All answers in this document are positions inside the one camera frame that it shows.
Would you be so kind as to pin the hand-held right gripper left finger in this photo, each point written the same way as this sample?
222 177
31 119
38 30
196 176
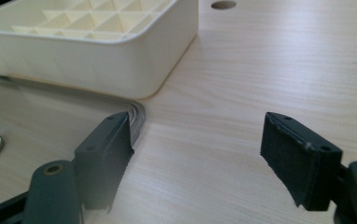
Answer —
102 161

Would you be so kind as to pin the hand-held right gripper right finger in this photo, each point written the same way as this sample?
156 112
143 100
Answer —
304 161

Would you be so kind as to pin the clear plastic lid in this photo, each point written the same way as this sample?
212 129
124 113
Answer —
58 124

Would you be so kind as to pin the cream plastic grid tray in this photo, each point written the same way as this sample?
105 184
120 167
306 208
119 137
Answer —
105 59

